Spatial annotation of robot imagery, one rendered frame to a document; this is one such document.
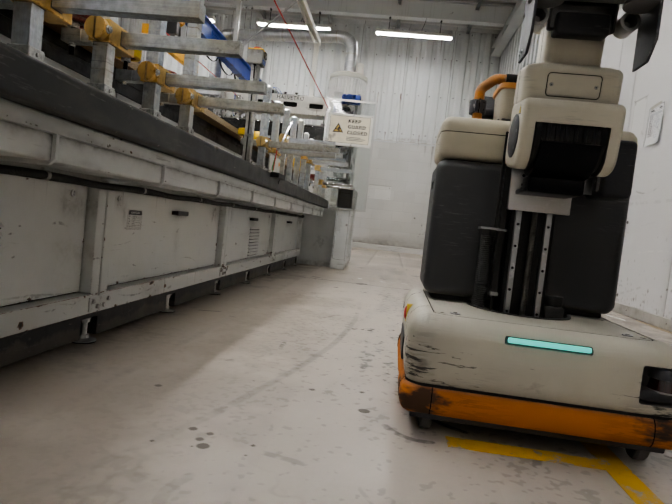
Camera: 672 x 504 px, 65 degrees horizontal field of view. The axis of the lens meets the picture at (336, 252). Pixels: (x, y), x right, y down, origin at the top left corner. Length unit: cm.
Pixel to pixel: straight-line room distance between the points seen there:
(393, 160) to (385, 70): 199
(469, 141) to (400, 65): 1081
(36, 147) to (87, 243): 65
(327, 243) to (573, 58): 445
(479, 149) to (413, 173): 1030
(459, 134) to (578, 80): 36
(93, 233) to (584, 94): 142
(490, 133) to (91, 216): 122
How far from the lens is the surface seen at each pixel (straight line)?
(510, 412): 129
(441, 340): 123
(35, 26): 117
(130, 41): 140
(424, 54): 1244
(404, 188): 1181
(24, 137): 117
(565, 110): 132
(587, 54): 144
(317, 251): 563
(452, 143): 156
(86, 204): 179
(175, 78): 161
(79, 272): 180
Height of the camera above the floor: 47
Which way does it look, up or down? 3 degrees down
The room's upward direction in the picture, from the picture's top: 6 degrees clockwise
